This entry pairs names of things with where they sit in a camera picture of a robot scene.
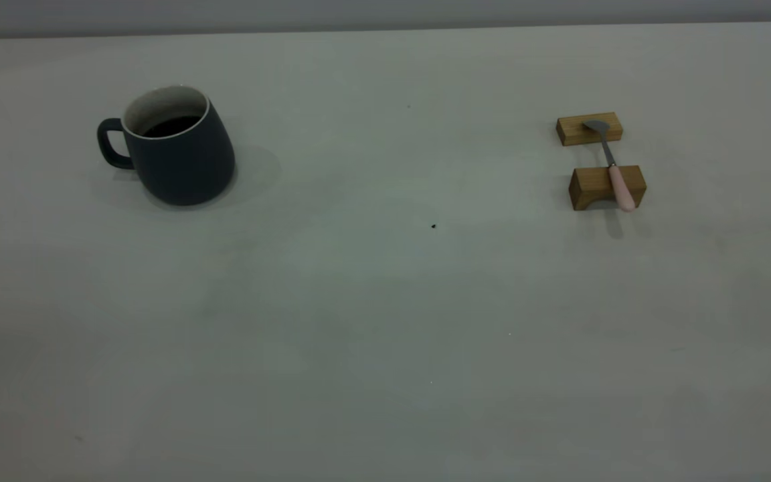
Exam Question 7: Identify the dark grey ceramic mug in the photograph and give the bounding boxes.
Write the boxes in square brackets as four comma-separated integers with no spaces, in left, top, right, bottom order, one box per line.
[96,85,236,207]

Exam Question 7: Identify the pink handled metal spoon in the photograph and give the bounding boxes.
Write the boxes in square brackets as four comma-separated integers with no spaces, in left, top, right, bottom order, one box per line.
[583,119,638,213]

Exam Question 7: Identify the arched wooden block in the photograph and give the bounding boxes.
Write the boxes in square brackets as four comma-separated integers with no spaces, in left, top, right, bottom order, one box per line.
[568,164,647,212]

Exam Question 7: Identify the flat wooden block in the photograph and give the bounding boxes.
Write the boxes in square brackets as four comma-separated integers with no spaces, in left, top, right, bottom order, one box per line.
[556,112,624,147]

